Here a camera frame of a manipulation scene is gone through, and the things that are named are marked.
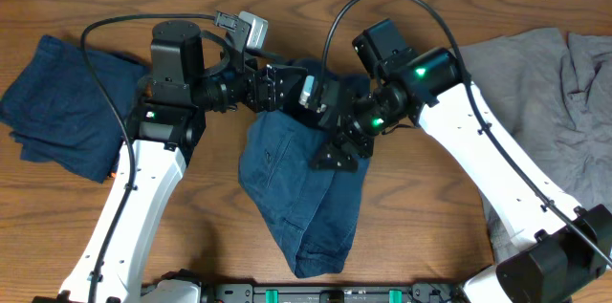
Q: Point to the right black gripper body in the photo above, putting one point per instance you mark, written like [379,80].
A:
[360,132]

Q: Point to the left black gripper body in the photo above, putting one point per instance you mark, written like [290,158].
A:
[254,101]

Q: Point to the dark blue denim shorts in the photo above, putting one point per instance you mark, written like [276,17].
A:
[311,214]

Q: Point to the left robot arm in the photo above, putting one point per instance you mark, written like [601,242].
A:
[193,72]

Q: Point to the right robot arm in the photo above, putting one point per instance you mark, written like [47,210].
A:
[560,246]

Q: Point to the grey button shorts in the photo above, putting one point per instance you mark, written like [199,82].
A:
[552,93]

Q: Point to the folded navy blue garment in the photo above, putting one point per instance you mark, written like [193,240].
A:
[57,113]

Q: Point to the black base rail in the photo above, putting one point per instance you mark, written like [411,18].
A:
[330,294]

